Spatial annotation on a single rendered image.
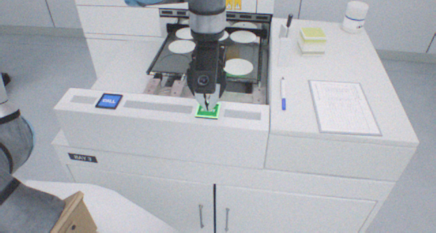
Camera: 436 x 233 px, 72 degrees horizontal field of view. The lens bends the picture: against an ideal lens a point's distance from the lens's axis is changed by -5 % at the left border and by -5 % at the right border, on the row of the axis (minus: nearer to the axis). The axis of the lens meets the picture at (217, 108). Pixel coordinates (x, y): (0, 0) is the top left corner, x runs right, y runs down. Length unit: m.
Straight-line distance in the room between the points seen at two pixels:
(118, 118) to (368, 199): 0.71
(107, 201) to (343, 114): 0.61
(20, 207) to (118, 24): 0.98
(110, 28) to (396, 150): 1.17
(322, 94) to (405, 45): 2.41
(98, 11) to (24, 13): 2.37
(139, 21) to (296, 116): 0.83
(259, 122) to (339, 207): 0.38
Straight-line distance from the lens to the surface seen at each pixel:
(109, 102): 0.85
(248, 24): 1.26
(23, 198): 0.62
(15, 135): 0.72
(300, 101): 0.83
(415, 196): 2.08
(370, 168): 0.86
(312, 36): 1.00
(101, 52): 1.53
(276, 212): 1.00
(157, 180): 0.95
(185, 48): 1.16
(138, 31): 1.40
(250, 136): 0.75
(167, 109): 0.80
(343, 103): 0.85
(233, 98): 0.95
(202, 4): 0.61
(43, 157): 2.22
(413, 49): 3.28
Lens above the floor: 1.47
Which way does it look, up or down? 40 degrees down
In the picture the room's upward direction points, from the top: straight up
